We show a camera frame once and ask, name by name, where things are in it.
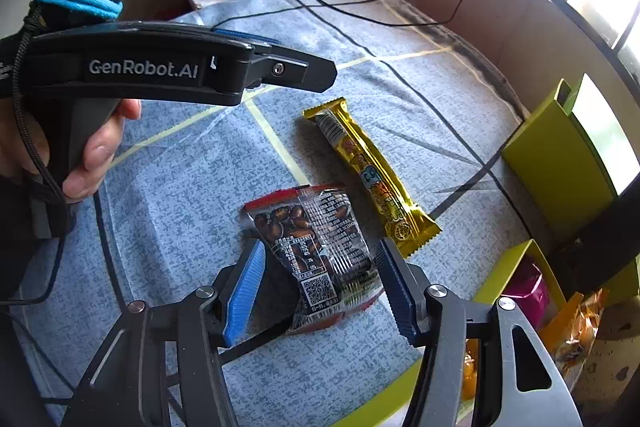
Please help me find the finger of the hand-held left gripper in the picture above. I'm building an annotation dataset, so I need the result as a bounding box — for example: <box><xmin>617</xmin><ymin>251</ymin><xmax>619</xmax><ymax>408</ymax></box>
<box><xmin>242</xmin><ymin>45</ymin><xmax>339</xmax><ymax>96</ymax></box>
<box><xmin>212</xmin><ymin>28</ymin><xmax>282</xmax><ymax>51</ymax></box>

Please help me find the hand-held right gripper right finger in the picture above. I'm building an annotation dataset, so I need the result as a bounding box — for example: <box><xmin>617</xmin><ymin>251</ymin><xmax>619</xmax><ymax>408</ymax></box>
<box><xmin>375</xmin><ymin>237</ymin><xmax>583</xmax><ymax>427</ymax></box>

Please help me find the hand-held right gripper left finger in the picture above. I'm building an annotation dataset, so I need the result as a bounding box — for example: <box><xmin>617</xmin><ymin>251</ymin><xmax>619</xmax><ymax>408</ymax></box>
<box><xmin>60</xmin><ymin>238</ymin><xmax>267</xmax><ymax>427</ymax></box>

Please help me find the clear packet of dark nuts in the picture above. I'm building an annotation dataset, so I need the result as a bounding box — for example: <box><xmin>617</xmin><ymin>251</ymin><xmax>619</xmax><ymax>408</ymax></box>
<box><xmin>244</xmin><ymin>184</ymin><xmax>385</xmax><ymax>335</ymax></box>

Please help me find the yellow-green box tray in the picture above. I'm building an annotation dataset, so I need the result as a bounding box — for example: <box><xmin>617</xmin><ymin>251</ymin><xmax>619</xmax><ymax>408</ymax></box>
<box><xmin>345</xmin><ymin>239</ymin><xmax>640</xmax><ymax>427</ymax></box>

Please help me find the purple snack packet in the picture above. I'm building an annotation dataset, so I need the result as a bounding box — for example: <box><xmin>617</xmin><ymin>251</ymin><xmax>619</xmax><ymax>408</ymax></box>
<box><xmin>501</xmin><ymin>257</ymin><xmax>551</xmax><ymax>328</ymax></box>

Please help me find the yellow-orange snack packet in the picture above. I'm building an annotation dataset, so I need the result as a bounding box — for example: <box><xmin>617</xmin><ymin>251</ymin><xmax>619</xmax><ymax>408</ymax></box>
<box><xmin>537</xmin><ymin>289</ymin><xmax>608</xmax><ymax>378</ymax></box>

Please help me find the person's left hand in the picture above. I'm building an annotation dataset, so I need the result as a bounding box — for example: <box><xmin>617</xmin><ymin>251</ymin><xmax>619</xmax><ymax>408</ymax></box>
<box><xmin>0</xmin><ymin>99</ymin><xmax>142</xmax><ymax>202</ymax></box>

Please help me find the gold snack bar packet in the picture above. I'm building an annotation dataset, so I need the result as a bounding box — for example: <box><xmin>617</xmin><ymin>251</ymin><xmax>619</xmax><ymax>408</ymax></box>
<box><xmin>303</xmin><ymin>98</ymin><xmax>442</xmax><ymax>259</ymax></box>

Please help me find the blue-grey checked blanket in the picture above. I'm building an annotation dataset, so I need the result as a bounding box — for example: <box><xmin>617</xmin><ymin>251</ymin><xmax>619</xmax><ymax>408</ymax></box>
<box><xmin>10</xmin><ymin>0</ymin><xmax>531</xmax><ymax>427</ymax></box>

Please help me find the yellow-green box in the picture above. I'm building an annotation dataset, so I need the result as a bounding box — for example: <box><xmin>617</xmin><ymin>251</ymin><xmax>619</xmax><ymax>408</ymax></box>
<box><xmin>501</xmin><ymin>74</ymin><xmax>640</xmax><ymax>248</ymax></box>

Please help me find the heart print curtain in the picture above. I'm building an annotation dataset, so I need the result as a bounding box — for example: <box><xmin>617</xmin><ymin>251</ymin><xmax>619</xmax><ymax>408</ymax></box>
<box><xmin>570</xmin><ymin>307</ymin><xmax>640</xmax><ymax>413</ymax></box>

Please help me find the black braided cord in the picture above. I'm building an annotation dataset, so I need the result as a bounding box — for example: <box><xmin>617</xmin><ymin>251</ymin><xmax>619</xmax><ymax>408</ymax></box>
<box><xmin>0</xmin><ymin>2</ymin><xmax>71</xmax><ymax>308</ymax></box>

